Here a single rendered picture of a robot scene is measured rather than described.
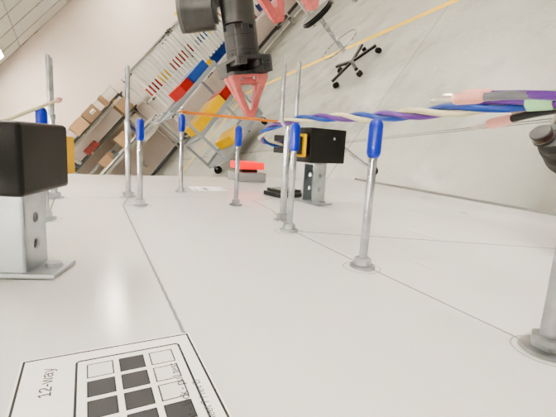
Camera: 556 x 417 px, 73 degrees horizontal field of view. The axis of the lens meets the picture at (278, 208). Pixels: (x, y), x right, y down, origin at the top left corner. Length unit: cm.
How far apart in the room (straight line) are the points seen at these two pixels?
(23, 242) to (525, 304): 24
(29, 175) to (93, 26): 888
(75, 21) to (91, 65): 83
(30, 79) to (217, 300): 862
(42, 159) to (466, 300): 21
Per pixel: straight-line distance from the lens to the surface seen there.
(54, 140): 22
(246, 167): 67
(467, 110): 19
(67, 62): 883
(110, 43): 900
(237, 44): 68
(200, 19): 70
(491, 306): 21
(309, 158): 43
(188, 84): 460
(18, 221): 21
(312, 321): 16
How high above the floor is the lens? 131
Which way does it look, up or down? 26 degrees down
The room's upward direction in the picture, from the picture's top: 47 degrees counter-clockwise
